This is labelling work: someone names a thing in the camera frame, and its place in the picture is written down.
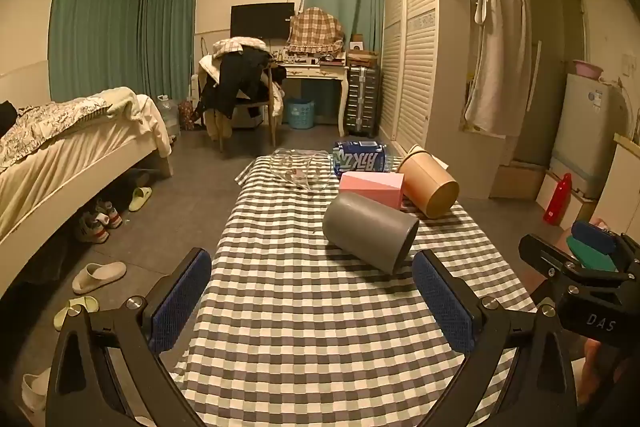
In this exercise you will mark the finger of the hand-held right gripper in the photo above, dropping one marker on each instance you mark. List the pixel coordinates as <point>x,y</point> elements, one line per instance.
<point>595,233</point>
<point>592,259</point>

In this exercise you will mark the checkered tablecloth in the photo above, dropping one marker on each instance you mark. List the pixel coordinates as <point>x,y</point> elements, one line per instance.
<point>300,307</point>

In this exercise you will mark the white slipper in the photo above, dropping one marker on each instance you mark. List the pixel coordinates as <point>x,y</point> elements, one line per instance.
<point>35,389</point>

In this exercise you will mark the white towel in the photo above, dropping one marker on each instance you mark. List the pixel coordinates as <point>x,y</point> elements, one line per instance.
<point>495,57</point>

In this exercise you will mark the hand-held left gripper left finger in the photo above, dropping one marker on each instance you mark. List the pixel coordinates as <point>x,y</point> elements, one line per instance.
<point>180,302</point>

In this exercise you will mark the cardboard box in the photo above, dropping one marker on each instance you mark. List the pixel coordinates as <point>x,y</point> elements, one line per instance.
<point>515,182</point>

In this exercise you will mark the white cabinet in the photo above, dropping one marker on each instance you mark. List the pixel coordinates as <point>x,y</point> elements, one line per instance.
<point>622,177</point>

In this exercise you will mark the cream blanket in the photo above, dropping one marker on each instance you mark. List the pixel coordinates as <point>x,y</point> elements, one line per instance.
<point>145,117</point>

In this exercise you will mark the red patterned bag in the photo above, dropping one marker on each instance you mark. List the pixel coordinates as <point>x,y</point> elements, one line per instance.
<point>186,116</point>

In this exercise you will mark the black garment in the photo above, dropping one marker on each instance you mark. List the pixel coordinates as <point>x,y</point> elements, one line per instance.
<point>235,82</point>

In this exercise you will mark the tan cup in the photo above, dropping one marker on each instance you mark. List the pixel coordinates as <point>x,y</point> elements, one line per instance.
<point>425,184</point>

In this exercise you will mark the white box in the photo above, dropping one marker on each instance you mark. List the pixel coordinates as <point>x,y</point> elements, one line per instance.
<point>577,204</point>

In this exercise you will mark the red bottle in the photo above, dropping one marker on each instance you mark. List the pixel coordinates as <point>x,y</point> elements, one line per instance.
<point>556,202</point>

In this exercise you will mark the wooden chair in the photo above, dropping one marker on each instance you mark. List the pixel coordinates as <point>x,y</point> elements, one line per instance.
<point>272,107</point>

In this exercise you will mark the person's right forearm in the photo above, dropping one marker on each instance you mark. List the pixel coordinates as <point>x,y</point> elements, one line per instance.
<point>600,372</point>

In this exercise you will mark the patterned quilt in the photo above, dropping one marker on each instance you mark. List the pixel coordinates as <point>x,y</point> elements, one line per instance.
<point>45,127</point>

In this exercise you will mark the white louvred wardrobe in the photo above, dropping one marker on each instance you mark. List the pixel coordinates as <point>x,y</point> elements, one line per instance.
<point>415,72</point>

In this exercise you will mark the silver suitcase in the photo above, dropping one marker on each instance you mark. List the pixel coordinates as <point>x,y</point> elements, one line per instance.
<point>361,99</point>

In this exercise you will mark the yellow slipper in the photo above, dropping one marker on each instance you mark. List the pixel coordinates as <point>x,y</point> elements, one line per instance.
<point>140,198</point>

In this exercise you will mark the bed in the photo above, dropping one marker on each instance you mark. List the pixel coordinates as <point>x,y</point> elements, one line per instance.
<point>60,172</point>

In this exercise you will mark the black monitor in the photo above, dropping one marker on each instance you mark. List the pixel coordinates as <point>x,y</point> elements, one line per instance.
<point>260,19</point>

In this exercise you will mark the blue plastic basket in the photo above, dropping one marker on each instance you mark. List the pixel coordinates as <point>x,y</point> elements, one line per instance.
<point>300,113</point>

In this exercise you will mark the brown box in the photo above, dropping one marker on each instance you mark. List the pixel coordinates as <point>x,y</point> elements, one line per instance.
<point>361,52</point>

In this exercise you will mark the pile of light clothes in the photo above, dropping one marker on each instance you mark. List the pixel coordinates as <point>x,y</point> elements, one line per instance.
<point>232,44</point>

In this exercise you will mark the pink basin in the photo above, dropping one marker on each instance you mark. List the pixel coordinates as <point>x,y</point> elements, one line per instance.
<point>589,69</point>

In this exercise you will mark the beige slipper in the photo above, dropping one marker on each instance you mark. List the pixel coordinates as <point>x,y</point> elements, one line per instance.
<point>97,277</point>

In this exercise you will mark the clear plastic bag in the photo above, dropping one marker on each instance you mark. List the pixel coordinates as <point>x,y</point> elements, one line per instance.
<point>300,169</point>

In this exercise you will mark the white fridge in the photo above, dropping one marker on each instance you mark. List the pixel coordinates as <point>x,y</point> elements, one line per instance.
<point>585,132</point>

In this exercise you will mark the black cloth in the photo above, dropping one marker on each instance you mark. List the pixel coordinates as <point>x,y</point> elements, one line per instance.
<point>7,117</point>

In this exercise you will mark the plaid cloth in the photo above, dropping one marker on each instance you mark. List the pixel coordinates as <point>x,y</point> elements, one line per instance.
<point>315,29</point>

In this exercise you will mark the pale green slipper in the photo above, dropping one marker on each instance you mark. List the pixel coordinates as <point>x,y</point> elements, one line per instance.
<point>75,312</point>

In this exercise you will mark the glass door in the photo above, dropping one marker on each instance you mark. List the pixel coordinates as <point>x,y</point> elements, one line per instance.
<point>550,47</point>

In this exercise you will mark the white desk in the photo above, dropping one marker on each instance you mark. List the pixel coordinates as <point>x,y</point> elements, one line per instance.
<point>320,74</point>

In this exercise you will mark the white sneaker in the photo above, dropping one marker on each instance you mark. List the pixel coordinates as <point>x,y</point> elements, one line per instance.
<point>92,229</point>
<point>110,212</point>

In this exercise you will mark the pink box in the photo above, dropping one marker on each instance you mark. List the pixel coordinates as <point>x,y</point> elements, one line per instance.
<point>370,187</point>

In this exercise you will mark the clear water jug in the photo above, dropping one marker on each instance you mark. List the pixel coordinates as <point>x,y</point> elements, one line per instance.
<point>167,114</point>

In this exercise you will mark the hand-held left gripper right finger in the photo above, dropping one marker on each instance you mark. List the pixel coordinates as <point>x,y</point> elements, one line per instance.
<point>442,307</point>

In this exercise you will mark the grey cup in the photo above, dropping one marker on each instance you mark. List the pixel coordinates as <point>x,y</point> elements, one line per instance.
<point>365,227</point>

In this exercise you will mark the blue pack of bottles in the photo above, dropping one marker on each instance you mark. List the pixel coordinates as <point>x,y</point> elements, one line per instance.
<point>357,159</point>

